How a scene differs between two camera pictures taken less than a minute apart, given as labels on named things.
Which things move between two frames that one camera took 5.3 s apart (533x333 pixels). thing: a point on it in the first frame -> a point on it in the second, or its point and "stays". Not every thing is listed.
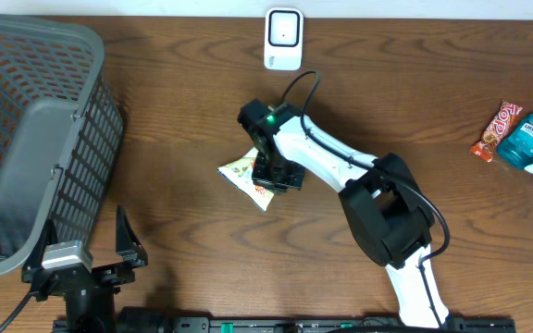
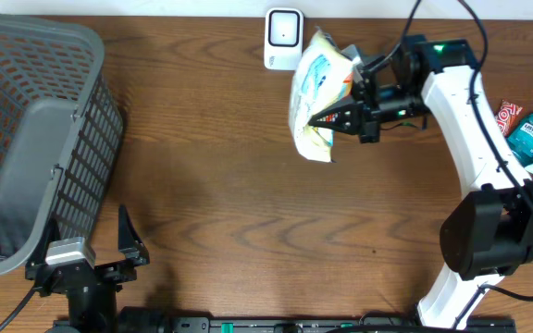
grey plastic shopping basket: x=46 y=136 stays
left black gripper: x=133 y=254 stays
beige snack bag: x=241 y=173 -> x=322 y=77
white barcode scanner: x=283 y=38 stays
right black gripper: x=291 y=179 -> x=350 y=120
